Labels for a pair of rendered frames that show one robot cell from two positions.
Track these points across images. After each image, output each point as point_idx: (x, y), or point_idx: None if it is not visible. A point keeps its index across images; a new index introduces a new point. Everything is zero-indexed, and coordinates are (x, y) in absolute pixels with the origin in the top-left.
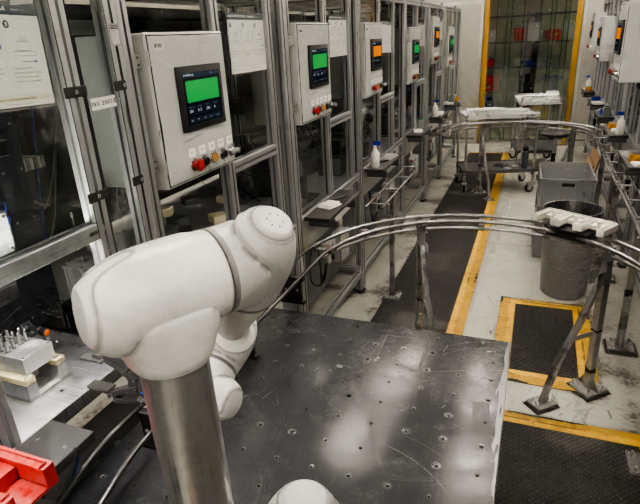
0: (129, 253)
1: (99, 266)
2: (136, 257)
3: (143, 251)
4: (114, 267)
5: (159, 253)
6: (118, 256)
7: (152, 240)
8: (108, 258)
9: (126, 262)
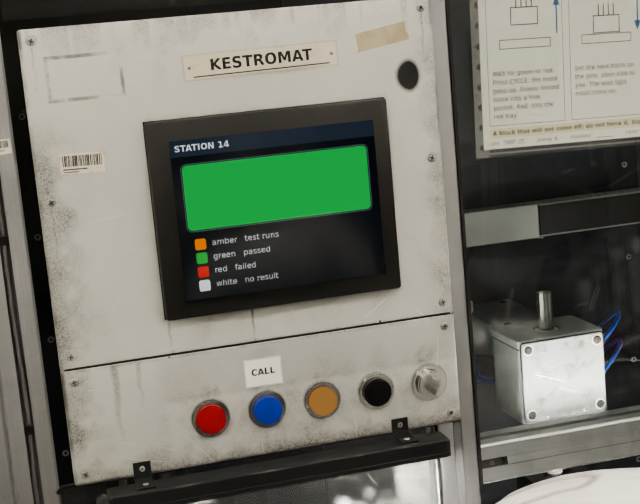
0: (586, 481)
1: (527, 490)
2: (588, 494)
3: (609, 486)
4: (540, 501)
5: (635, 500)
6: (566, 481)
7: None
8: (552, 479)
9: (564, 498)
